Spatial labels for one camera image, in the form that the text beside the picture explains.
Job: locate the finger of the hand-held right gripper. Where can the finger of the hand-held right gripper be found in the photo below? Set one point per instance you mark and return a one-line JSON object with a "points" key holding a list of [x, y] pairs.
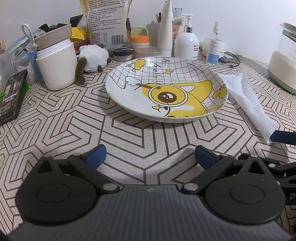
{"points": [[281, 170], [283, 137]]}

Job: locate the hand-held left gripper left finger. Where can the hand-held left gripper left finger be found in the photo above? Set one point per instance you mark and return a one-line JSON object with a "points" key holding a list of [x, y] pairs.
{"points": [[96, 157]]}

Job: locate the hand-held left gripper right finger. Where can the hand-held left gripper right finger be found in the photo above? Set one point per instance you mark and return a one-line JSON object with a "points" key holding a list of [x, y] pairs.
{"points": [[205, 157]]}

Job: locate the white paper towel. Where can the white paper towel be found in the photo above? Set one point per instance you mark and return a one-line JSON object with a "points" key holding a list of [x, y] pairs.
{"points": [[249, 97]]}

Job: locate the yellow cartoon ceramic plate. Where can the yellow cartoon ceramic plate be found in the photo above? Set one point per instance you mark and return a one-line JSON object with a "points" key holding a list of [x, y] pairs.
{"points": [[166, 92]]}

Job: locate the translucent white container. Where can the translucent white container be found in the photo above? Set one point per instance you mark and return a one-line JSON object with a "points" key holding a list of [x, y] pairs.
{"points": [[204, 46]]}

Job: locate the green round container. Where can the green round container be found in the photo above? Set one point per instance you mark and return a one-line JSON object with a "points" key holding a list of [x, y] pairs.
{"points": [[138, 30]]}

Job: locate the geometric patterned tablecloth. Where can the geometric patterned tablecloth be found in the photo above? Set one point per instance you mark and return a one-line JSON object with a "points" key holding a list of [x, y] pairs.
{"points": [[69, 129]]}

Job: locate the glass electric kettle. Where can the glass electric kettle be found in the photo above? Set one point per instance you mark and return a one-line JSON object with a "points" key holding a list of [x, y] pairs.
{"points": [[283, 62]]}

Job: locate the grey charger device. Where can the grey charger device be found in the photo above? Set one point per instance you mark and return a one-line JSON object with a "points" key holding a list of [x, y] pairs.
{"points": [[229, 57]]}

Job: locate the white plastic cup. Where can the white plastic cup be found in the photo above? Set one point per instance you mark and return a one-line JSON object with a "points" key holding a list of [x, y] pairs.
{"points": [[57, 67]]}

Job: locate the white and brown plush toy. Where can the white and brown plush toy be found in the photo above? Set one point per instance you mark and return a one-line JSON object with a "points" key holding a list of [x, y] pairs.
{"points": [[93, 54]]}

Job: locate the black smartphone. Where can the black smartphone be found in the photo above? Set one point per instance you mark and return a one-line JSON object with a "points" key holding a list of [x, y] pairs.
{"points": [[12, 95]]}

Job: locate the clear spray bottle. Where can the clear spray bottle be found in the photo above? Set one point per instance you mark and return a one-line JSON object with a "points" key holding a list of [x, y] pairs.
{"points": [[213, 48]]}

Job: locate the blue box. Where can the blue box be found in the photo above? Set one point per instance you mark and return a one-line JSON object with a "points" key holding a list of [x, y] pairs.
{"points": [[34, 64]]}

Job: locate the white pump bottle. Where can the white pump bottle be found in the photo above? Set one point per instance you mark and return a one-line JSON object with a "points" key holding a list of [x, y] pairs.
{"points": [[186, 46]]}

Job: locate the orange snack packet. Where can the orange snack packet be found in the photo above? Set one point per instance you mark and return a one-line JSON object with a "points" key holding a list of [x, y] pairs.
{"points": [[83, 42]]}

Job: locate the pink compact case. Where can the pink compact case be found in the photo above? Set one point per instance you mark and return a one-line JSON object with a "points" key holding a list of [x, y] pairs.
{"points": [[148, 52]]}

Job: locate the orange lid jar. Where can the orange lid jar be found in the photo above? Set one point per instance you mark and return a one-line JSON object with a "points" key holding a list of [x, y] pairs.
{"points": [[139, 41]]}

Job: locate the yellow snack packet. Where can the yellow snack packet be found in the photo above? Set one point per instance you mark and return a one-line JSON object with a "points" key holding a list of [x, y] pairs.
{"points": [[77, 33]]}

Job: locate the clear plastic package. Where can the clear plastic package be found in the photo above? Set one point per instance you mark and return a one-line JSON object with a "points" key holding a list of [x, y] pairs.
{"points": [[13, 53]]}

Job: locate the white cosmetic tube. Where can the white cosmetic tube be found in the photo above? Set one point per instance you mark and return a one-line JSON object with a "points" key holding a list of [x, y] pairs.
{"points": [[165, 30]]}

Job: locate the brown glass bottle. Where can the brown glass bottle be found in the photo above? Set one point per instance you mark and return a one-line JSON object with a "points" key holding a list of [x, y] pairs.
{"points": [[128, 24]]}

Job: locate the large snack bag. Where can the large snack bag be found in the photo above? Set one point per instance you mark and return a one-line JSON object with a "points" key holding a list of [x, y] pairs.
{"points": [[106, 20]]}

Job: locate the black hair brush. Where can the black hair brush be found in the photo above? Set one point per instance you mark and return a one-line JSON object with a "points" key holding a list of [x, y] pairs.
{"points": [[52, 26]]}

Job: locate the black angular object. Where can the black angular object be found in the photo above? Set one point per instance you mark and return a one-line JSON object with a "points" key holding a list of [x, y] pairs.
{"points": [[76, 20]]}

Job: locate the grey foil packet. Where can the grey foil packet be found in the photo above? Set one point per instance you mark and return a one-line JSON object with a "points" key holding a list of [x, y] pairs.
{"points": [[177, 12]]}

